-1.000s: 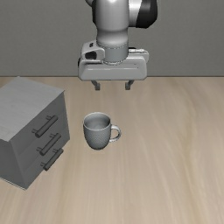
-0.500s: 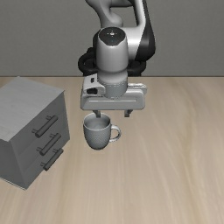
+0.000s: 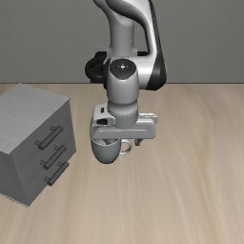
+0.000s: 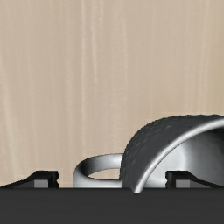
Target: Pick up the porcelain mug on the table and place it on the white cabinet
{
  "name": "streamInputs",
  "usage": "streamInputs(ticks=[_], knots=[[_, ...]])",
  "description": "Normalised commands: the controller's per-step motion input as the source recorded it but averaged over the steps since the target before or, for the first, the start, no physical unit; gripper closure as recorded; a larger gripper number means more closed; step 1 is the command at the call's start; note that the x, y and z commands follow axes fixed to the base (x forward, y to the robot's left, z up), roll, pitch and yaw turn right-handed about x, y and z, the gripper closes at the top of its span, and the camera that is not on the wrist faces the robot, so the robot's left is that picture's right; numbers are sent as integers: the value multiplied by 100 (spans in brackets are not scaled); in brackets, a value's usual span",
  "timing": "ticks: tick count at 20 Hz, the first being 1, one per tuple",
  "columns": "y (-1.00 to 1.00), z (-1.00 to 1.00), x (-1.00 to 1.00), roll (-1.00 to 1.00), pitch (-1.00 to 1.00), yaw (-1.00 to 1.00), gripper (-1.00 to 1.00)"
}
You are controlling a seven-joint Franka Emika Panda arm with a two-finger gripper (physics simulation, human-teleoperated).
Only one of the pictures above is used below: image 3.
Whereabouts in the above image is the white porcelain mug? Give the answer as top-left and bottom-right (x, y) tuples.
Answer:
(91, 136), (133, 165)

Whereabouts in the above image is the grey cabinet with drawers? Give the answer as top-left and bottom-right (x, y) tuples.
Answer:
(0, 83), (77, 208)

